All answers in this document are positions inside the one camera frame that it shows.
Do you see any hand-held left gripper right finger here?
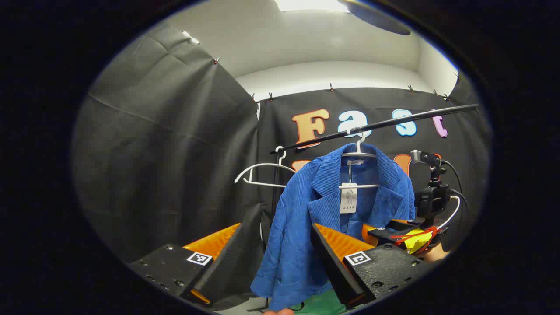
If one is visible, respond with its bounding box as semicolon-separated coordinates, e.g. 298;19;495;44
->
310;222;434;309

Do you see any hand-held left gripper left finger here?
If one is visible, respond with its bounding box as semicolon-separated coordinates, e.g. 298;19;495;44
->
128;203;266;307

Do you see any green laundry hamper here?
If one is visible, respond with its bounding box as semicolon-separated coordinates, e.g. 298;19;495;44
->
291;289;350;315

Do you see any blue corduroy jacket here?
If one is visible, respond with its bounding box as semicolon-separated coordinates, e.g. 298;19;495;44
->
250;143;416;312

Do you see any white plastic hanger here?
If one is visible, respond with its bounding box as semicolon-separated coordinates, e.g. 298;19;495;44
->
338;127;380;190
234;146;298;189

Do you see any plain black backdrop cloth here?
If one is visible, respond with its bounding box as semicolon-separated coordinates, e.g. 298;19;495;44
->
72;22;263;263

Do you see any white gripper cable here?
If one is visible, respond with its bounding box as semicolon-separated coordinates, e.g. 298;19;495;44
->
437;196;463;230

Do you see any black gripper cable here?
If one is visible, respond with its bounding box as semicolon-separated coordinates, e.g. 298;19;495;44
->
441;160;469;219

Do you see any black clothes rail bar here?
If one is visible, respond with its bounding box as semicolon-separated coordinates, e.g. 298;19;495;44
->
269;104;480;154

